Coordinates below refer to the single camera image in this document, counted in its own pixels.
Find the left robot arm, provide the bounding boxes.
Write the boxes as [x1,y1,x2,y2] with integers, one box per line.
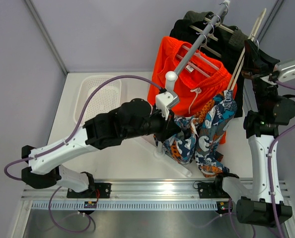
[21,98,181,198]

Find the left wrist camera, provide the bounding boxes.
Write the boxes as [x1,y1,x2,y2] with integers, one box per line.
[155,91,180,120]

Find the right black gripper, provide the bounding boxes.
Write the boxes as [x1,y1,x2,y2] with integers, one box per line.
[242,40,283,115]

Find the grey clothes rack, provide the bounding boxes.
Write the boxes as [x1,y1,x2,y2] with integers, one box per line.
[148,0,230,178]

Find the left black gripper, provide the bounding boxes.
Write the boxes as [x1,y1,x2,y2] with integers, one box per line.
[123,104,181,143]

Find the black shorts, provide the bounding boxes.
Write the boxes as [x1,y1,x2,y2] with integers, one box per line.
[169,19,244,118]

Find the aluminium mounting rail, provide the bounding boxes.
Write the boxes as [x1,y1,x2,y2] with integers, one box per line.
[20,178,287,201]

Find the white perforated basket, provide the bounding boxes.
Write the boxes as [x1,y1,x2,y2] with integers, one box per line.
[74,74,122,125]

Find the patterned blue orange shorts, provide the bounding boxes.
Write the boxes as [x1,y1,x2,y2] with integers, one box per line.
[162,90,237,178]

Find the hanger of black shorts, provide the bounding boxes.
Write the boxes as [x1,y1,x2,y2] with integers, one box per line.
[189,24,222,59]

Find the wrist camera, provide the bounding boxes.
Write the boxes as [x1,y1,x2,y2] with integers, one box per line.
[155,91,180,120]
[261,59,295,85]

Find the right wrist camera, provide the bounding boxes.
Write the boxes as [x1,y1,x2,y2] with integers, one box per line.
[261,59,295,85]

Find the white slotted cable duct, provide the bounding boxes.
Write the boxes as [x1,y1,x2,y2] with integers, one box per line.
[31,200,218,211]

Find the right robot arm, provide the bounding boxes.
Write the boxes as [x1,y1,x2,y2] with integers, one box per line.
[198,40,295,228]

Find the hanger of green shorts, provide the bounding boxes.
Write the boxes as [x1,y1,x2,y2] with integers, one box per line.
[204,14,234,34]

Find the cream hanger of patterned shorts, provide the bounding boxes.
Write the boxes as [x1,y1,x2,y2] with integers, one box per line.
[227,8,267,90]

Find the dark green shorts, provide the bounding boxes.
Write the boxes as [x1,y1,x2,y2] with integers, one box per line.
[183,11,248,51]

